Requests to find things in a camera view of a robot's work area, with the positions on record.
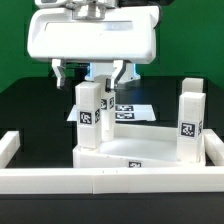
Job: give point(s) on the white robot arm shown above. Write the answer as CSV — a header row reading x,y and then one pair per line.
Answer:
x,y
96,10

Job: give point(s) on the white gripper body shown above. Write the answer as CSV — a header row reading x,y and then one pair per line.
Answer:
x,y
126,33

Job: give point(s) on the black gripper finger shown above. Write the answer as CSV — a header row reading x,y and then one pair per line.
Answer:
x,y
119,70
58,68

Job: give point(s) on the white desk tabletop panel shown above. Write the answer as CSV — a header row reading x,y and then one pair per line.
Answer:
x,y
135,146

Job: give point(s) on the fiducial marker sheet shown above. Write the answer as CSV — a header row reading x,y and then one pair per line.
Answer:
x,y
134,112

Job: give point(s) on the white U-shaped obstacle fence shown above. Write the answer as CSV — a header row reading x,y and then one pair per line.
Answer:
x,y
102,180

